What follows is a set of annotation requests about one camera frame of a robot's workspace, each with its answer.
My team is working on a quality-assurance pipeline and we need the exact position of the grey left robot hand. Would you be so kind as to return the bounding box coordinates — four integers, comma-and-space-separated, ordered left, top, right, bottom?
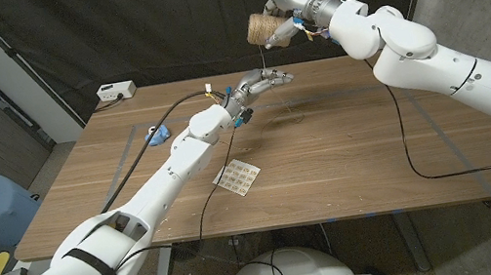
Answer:
218, 63, 301, 122

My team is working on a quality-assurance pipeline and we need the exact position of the brown twine strand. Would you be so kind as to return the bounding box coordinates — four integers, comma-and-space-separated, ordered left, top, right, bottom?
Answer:
206, 38, 310, 158

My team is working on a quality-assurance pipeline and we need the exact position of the brown twine spool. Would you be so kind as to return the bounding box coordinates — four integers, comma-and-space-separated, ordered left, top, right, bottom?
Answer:
243, 7, 296, 49

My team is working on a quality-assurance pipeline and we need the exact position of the white sticker sheet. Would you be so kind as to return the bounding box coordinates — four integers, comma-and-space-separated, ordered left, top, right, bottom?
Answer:
208, 154, 266, 202

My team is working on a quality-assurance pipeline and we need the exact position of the black backdrop curtain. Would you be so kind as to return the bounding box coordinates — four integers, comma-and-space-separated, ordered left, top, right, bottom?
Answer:
0, 0, 456, 138

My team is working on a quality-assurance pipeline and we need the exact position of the white power box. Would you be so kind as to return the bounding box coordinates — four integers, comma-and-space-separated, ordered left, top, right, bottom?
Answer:
95, 79, 140, 104

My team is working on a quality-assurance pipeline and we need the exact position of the black round object under table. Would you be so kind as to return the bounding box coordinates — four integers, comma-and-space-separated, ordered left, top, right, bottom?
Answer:
171, 238, 207, 263

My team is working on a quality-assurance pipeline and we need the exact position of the grey table leg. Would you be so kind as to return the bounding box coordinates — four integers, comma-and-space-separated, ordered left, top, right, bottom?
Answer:
391, 208, 431, 275
145, 245, 178, 275

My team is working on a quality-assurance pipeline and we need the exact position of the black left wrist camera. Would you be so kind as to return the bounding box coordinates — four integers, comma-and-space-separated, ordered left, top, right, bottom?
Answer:
230, 107, 258, 130

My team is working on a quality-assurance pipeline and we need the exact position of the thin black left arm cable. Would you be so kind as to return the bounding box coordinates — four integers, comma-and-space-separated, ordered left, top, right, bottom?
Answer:
68, 123, 262, 275

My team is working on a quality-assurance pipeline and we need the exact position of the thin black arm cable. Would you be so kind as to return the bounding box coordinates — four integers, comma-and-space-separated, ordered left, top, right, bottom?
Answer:
364, 38, 491, 192
68, 123, 262, 275

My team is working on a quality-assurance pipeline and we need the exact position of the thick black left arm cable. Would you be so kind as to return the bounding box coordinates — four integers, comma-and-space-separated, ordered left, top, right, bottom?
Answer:
83, 86, 241, 215

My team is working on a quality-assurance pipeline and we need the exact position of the black power box cable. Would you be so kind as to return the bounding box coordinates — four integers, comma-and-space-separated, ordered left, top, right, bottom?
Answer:
91, 94, 126, 114

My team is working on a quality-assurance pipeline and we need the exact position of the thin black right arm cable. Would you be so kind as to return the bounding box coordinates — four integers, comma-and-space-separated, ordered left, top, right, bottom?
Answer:
364, 38, 491, 192

